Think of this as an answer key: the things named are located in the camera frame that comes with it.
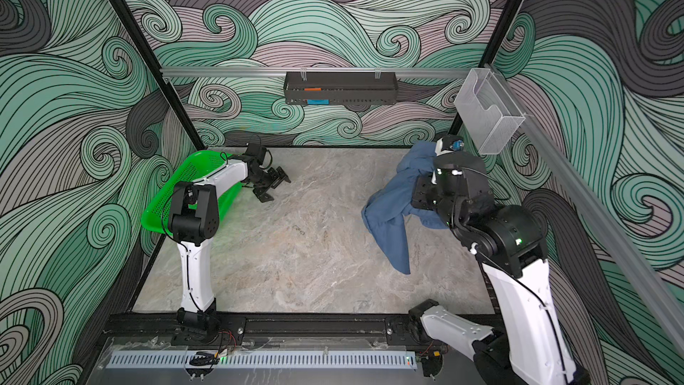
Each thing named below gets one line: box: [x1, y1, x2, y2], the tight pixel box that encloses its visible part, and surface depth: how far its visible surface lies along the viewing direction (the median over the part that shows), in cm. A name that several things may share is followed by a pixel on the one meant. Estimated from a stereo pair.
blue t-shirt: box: [361, 141, 448, 275], surface depth 65 cm
